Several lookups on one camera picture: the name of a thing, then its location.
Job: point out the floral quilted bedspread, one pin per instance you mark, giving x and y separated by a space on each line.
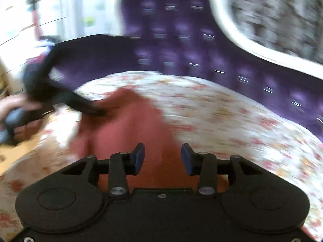
227 121

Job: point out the dark cloth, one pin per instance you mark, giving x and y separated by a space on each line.
93 53

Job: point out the white wardrobe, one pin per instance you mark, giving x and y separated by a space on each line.
60 12

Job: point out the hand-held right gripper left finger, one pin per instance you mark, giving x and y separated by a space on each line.
139 158

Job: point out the person's left hand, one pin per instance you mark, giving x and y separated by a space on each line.
14 103

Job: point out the terracotta red pants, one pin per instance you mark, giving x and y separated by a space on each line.
131 131

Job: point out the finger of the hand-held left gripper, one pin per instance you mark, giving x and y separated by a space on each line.
83 104

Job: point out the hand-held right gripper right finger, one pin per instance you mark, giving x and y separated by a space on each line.
186 159

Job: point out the purple tufted headboard white frame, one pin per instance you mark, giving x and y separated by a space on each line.
181 42

